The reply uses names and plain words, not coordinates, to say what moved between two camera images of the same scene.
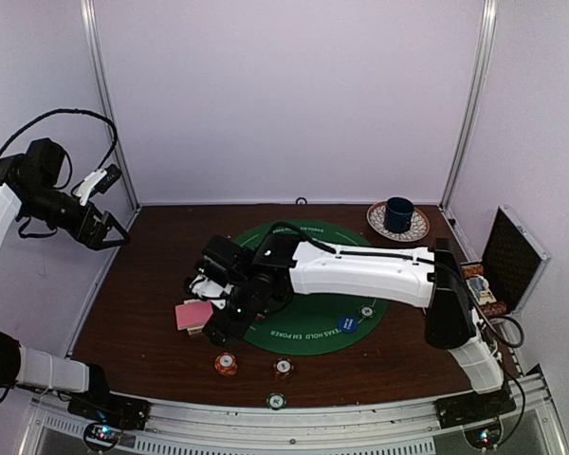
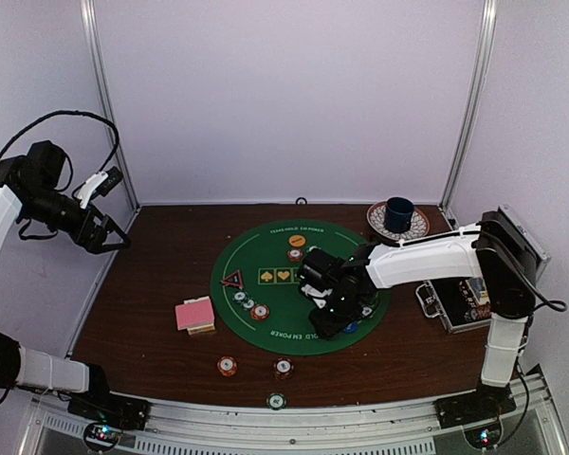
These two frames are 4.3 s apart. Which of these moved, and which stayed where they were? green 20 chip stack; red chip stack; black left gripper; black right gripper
Moved: black right gripper
Stayed: black left gripper; green 20 chip stack; red chip stack
